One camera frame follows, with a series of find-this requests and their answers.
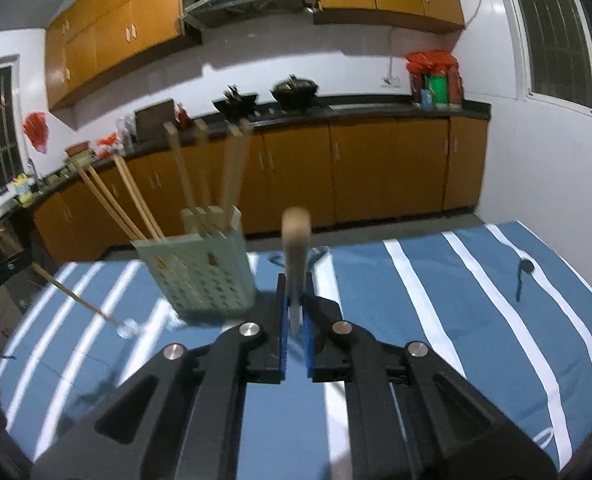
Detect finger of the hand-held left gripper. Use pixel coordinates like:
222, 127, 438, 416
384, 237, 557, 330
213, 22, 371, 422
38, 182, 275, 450
0, 246, 33, 303

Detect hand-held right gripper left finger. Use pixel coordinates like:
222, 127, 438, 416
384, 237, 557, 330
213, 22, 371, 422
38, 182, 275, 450
31, 274, 289, 480

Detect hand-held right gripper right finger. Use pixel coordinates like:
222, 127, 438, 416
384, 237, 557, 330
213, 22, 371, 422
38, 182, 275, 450
301, 280, 559, 480

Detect wooden chopstick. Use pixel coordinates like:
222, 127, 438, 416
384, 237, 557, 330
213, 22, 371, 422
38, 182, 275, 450
220, 124, 243, 209
230, 119, 254, 209
75, 161, 144, 242
193, 118, 213, 209
281, 206, 313, 341
0, 225, 127, 333
163, 121, 198, 211
112, 154, 165, 240
87, 165, 150, 240

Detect green perforated chopstick holder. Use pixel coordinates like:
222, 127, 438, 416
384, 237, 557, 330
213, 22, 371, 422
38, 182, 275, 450
131, 204, 257, 325

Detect small red bag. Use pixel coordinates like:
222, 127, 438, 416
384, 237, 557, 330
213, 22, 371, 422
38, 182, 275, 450
96, 132, 125, 156

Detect blue white striped tablecloth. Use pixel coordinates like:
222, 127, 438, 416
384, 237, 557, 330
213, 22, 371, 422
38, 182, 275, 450
0, 220, 592, 480

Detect wooden kitchen base cabinets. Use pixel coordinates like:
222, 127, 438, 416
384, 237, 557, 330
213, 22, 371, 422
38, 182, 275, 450
31, 105, 491, 261

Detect dark cutting board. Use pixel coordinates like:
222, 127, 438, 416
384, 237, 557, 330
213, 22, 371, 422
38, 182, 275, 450
134, 99, 177, 142

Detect gas stove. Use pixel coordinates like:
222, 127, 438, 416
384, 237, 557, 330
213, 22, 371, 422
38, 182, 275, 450
216, 100, 331, 122

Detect black wok with lid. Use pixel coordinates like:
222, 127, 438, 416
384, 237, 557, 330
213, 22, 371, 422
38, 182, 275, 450
270, 75, 321, 107

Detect green packet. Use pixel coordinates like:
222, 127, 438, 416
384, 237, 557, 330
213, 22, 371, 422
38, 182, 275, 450
428, 74, 450, 107

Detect red bags on counter corner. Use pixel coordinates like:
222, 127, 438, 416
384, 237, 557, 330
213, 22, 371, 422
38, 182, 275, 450
405, 50, 464, 110

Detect large window with mesh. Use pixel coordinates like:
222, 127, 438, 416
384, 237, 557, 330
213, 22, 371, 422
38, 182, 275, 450
498, 0, 592, 130

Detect red plastic bag on wall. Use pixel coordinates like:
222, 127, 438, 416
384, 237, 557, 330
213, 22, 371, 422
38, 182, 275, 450
22, 112, 51, 154

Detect black wok with handle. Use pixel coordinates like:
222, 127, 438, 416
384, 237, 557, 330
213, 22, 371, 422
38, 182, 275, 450
213, 85, 259, 117

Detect wide wooden wall cabinet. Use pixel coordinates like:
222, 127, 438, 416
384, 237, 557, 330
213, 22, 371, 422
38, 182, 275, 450
45, 0, 203, 111

